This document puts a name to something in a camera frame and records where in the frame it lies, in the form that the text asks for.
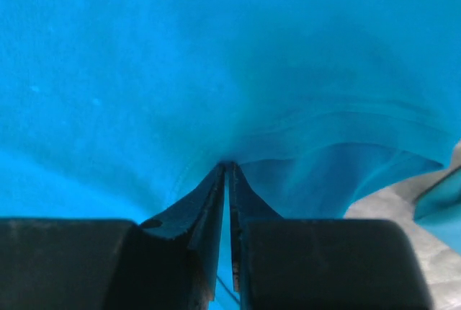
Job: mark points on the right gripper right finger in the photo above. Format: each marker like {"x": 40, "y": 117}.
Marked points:
{"x": 281, "y": 263}

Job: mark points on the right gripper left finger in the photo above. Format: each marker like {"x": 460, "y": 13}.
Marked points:
{"x": 169, "y": 261}

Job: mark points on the blue t shirt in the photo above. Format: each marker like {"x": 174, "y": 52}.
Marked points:
{"x": 118, "y": 108}

